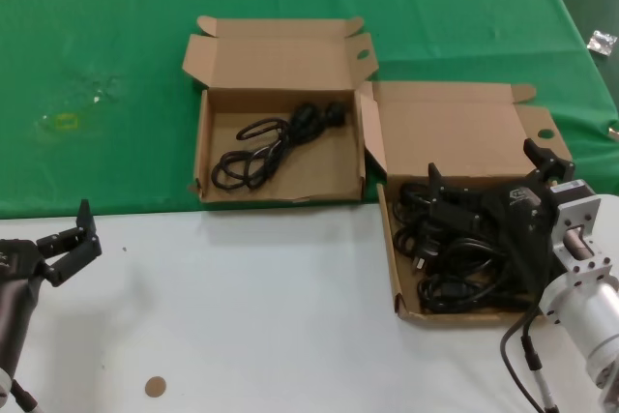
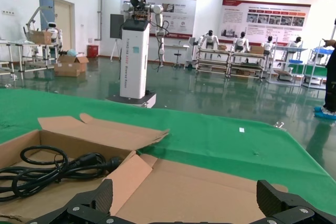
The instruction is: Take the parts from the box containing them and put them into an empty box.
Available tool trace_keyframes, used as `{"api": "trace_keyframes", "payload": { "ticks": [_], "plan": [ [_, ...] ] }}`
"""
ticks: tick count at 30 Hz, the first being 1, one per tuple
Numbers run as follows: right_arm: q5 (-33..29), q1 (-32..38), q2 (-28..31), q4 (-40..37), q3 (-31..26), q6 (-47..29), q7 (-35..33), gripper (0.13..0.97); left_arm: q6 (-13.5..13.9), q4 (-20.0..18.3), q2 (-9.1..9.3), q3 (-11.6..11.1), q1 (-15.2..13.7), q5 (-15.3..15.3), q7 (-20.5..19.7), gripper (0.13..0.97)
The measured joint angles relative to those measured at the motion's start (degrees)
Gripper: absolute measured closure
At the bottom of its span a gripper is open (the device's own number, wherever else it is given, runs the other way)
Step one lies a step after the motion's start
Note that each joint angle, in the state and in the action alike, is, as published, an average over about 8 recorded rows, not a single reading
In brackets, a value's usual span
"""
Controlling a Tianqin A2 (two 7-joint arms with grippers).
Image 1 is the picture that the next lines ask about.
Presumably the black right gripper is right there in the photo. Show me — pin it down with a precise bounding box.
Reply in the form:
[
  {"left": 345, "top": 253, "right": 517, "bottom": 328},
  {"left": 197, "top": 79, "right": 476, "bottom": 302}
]
[{"left": 427, "top": 138, "right": 576, "bottom": 301}]

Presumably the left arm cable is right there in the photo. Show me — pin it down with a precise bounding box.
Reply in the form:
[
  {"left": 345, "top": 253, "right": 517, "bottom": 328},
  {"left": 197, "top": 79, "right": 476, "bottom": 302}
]
[{"left": 9, "top": 378, "right": 41, "bottom": 413}]

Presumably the cardboard box with oval hole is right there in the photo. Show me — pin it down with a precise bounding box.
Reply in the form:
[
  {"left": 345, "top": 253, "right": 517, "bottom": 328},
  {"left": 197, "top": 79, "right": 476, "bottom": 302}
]
[{"left": 182, "top": 15, "right": 380, "bottom": 204}]

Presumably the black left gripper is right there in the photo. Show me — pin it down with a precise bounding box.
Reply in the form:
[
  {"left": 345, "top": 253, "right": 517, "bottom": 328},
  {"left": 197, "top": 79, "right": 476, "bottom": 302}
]
[{"left": 0, "top": 198, "right": 103, "bottom": 370}]

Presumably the green table cloth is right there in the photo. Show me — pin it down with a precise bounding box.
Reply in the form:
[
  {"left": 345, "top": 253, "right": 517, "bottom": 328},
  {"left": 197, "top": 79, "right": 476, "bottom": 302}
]
[{"left": 0, "top": 0, "right": 619, "bottom": 219}]

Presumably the cable with silver connector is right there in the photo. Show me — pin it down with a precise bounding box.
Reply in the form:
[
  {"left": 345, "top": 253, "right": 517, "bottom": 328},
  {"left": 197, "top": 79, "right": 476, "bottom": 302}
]
[{"left": 519, "top": 333, "right": 557, "bottom": 413}]

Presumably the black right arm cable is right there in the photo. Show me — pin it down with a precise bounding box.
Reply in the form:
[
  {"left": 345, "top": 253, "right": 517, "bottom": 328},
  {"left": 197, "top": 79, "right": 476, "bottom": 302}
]
[{"left": 499, "top": 306, "right": 543, "bottom": 413}]

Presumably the small clear plastic bag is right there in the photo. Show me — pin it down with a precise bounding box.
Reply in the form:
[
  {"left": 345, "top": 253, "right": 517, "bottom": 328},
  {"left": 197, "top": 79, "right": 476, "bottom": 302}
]
[{"left": 587, "top": 29, "right": 619, "bottom": 56}]

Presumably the clear plastic scrap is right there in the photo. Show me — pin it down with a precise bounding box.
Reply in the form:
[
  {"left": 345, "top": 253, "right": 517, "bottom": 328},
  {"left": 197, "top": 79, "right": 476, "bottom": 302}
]
[{"left": 72, "top": 72, "right": 122, "bottom": 104}]

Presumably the black power cable grey plug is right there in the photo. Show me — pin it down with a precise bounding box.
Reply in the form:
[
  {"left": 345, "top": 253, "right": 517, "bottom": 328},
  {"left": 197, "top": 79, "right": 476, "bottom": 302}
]
[{"left": 410, "top": 236, "right": 509, "bottom": 288}]

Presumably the cardboard box with round hole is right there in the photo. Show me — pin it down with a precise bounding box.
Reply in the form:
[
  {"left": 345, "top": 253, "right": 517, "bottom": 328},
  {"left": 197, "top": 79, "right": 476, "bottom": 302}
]
[{"left": 360, "top": 79, "right": 575, "bottom": 323}]

